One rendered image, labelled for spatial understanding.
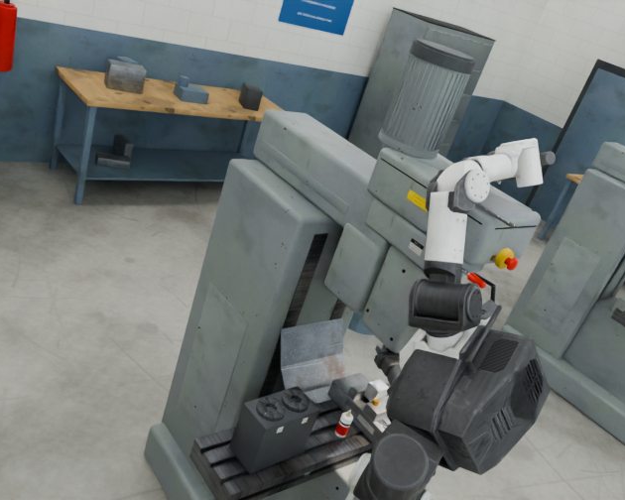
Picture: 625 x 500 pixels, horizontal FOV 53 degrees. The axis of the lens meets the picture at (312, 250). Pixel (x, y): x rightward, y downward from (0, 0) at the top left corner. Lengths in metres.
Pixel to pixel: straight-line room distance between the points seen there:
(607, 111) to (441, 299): 7.50
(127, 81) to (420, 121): 3.69
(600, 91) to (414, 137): 7.05
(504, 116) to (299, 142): 7.47
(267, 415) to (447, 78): 1.12
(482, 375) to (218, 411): 1.43
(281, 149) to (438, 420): 1.28
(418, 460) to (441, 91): 1.09
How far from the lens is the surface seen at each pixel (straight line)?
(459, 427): 1.45
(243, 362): 2.46
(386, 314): 2.02
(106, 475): 3.17
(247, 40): 6.39
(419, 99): 1.94
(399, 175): 1.91
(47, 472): 3.16
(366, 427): 2.29
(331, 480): 2.28
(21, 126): 5.81
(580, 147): 8.95
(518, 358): 1.50
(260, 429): 1.90
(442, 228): 1.48
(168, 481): 3.06
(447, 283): 1.49
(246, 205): 2.35
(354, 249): 2.06
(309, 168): 2.25
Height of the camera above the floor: 2.37
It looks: 25 degrees down
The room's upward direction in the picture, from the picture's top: 19 degrees clockwise
